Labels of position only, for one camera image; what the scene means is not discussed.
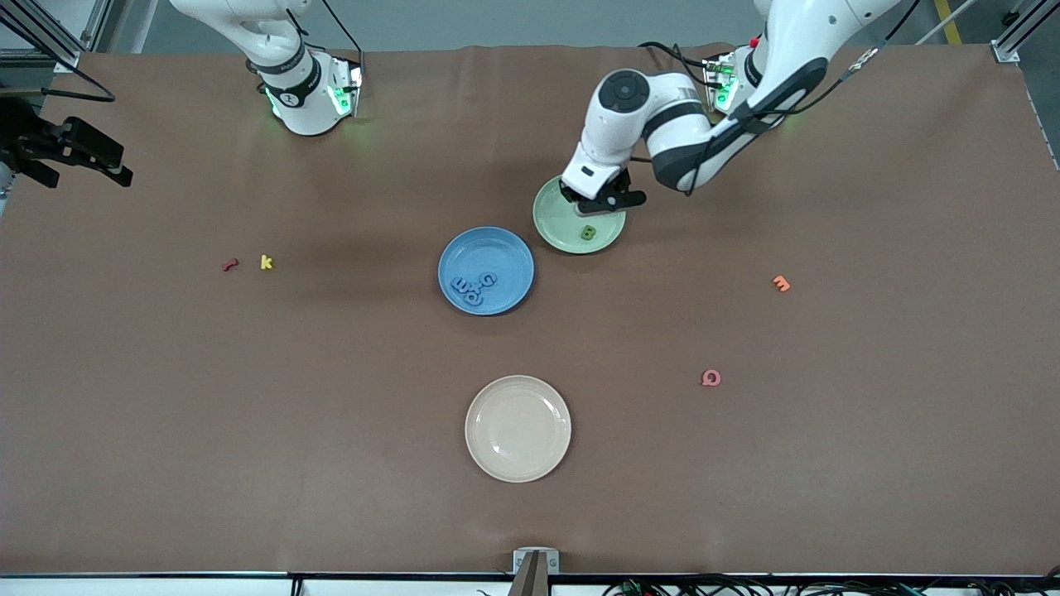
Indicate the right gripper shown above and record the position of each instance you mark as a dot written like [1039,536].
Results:
[31,142]

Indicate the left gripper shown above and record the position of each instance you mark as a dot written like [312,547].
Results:
[567,194]

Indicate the blue foam letter G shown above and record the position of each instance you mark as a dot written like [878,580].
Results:
[484,281]

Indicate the blue foam letter a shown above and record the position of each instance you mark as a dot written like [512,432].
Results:
[475,300]

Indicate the blue foam letter E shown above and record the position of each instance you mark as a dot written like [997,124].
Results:
[459,285]

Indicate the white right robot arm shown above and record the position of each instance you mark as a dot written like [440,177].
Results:
[306,108]

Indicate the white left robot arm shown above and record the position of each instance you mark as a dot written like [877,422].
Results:
[795,41]

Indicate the light green plate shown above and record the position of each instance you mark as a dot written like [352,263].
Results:
[559,232]

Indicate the blue plate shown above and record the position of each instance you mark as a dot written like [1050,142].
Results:
[505,252]

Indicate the pink foam letter Q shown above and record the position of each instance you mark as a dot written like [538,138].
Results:
[705,378]

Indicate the beige plate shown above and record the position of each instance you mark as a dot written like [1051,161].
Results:
[517,429]

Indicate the brown table cover sheet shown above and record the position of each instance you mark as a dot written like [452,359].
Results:
[248,480]

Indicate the aluminium frame post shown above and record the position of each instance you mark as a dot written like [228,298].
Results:
[98,21]
[66,62]
[1006,51]

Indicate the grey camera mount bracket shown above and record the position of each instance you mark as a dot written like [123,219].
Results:
[536,563]

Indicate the white table edge rail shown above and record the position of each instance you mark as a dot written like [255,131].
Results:
[166,588]

